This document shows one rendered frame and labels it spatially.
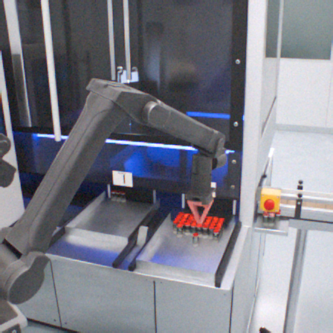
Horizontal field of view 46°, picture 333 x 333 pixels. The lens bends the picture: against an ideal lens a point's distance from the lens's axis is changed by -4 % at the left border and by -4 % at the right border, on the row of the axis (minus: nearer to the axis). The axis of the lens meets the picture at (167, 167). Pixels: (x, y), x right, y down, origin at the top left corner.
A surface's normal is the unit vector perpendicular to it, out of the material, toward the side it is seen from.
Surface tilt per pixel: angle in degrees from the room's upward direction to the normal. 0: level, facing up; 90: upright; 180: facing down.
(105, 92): 53
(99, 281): 90
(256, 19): 90
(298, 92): 90
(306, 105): 90
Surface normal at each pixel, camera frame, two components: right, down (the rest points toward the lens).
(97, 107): -0.38, -0.29
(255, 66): -0.32, 0.35
